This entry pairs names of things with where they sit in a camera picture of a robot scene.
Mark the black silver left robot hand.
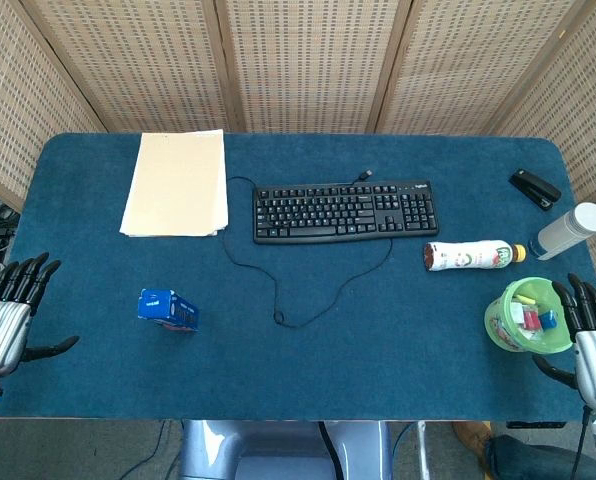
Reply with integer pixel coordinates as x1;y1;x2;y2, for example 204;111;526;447
0;252;81;396

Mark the blue cookie box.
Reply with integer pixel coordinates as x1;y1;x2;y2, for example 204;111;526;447
137;288;202;335

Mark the green plastic cup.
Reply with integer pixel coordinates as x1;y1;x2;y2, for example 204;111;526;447
484;276;583;355

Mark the blue carpet table mat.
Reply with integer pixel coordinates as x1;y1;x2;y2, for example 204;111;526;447
0;130;596;424

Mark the blue jeans leg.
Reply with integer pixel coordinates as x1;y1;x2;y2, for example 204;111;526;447
482;434;596;480

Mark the white cylindrical thermos bottle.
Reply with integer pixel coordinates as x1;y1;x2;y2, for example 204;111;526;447
527;201;596;262

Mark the brown boot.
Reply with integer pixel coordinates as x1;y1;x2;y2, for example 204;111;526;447
452;421;495;464

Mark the yellow-capped drink bottle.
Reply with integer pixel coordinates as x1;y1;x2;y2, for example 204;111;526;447
422;239;528;273

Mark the black stapler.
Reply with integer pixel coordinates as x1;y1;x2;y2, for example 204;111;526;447
508;168;563;213

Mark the metal table leg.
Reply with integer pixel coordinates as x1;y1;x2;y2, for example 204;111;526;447
416;421;428;480

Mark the manila paper folder stack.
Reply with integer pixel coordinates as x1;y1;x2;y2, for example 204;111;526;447
119;128;229;239

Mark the black computer keyboard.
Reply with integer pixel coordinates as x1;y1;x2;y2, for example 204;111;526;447
251;179;441;246

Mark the grey-blue robot torso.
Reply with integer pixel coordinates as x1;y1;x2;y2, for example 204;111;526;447
177;419;394;480

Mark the woven folding screen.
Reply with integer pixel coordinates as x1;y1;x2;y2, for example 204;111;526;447
0;0;596;301

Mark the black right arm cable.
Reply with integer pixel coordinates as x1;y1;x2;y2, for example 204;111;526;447
571;407;592;480

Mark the black keyboard usb cable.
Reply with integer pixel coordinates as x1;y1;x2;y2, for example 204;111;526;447
221;169;394;330

